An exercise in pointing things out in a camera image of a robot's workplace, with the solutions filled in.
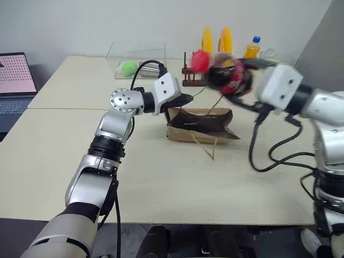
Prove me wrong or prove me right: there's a steel cup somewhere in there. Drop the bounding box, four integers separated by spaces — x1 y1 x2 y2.
139 66 161 78

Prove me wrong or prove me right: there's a clear plastic box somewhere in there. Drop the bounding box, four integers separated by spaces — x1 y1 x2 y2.
106 41 169 80

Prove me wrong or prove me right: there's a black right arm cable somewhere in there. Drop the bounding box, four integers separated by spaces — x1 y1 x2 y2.
248 107 323 205

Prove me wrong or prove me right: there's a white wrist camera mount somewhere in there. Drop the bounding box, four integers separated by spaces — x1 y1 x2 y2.
152 71 182 116
257 64 304 111

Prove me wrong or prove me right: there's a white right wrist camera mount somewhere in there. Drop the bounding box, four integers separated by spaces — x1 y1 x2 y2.
257 64 304 111

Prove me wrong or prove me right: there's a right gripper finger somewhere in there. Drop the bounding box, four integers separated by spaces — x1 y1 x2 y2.
236 58 279 69
227 94 259 110

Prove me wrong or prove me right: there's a clear glass bowl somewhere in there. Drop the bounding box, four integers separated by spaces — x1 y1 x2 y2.
259 47 277 59

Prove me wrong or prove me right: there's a dark wooden dish rack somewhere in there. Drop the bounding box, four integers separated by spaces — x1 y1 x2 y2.
182 52 210 87

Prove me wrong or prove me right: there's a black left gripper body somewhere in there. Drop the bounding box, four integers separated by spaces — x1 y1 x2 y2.
160 94 186 115

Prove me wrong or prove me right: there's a grey laptop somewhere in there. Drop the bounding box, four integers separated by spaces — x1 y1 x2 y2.
0 52 38 142

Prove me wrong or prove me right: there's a yellow plate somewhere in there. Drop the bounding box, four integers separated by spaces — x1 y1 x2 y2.
201 26 213 53
217 26 233 54

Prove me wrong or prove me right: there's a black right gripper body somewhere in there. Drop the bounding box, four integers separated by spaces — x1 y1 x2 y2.
247 67 274 114

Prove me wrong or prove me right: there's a dark rounded shape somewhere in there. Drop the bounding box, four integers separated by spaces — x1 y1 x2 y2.
137 225 170 258

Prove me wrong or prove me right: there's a green ball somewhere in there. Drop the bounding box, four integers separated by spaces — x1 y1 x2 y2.
121 61 137 76

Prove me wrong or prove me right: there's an orange soda bottle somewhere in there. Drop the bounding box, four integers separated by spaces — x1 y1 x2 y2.
243 35 261 59

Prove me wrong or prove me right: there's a dark red-capped cola bottle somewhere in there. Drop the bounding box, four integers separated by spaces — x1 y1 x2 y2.
191 50 255 97

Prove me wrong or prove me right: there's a brown paper bag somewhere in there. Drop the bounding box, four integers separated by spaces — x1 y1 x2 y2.
166 87 241 162

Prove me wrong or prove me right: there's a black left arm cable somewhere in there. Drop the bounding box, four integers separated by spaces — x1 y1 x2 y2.
97 60 168 258

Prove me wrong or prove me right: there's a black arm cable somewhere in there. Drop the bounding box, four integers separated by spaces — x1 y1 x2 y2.
97 60 168 258
248 107 323 205

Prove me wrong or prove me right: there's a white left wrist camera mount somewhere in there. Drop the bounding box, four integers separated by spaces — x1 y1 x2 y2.
152 71 182 116

